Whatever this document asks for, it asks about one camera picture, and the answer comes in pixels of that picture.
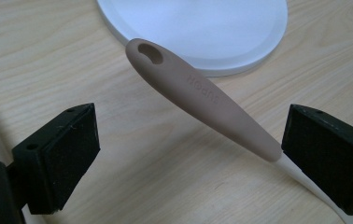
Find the beige spatula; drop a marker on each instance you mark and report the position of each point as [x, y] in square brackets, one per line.
[196, 93]

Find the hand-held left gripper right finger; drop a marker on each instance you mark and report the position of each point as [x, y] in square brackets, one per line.
[333, 161]

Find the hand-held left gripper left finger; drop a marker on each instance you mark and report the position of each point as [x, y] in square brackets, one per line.
[59, 161]

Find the white round plate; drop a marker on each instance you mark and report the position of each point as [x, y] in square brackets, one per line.
[196, 31]

